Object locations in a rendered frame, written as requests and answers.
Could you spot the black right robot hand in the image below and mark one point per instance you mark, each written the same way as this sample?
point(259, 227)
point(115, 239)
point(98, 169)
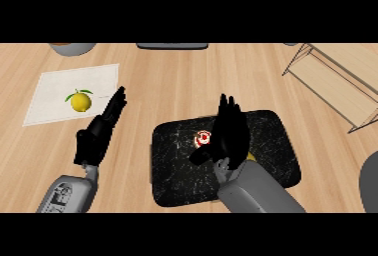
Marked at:
point(230, 130)

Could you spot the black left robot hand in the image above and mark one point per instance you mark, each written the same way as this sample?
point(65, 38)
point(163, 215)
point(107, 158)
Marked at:
point(100, 130)

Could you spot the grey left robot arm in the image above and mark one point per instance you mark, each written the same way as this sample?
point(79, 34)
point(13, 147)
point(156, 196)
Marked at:
point(67, 193)

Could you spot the red and white cupcake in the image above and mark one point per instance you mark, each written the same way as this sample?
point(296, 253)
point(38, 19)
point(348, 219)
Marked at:
point(202, 138)

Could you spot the black speckled tray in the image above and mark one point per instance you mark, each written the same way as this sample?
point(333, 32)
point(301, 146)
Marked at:
point(274, 150)

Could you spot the yellow lemon with leaves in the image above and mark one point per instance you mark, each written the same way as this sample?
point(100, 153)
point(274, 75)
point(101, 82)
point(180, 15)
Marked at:
point(81, 101)

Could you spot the white cloth placemat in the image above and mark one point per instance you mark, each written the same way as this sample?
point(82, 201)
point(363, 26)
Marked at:
point(59, 90)

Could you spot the grey bowl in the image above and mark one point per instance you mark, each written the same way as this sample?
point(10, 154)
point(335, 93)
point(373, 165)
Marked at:
point(72, 48)

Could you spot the small grey object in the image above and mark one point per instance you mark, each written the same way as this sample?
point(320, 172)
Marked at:
point(289, 44)

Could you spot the grey rounded object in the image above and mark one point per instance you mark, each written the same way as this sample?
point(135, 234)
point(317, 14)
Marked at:
point(369, 186)

